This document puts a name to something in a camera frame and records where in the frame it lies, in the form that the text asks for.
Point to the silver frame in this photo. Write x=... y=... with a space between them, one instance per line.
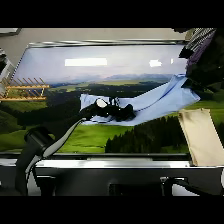
x=116 y=164

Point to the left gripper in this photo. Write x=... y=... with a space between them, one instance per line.
x=125 y=113

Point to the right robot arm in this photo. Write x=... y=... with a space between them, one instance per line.
x=210 y=73

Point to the light blue shirt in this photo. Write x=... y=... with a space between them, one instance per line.
x=160 y=100

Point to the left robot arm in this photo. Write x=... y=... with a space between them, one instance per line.
x=36 y=140

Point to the beige garment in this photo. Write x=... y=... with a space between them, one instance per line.
x=203 y=140

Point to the striped garment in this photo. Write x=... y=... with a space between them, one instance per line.
x=200 y=40

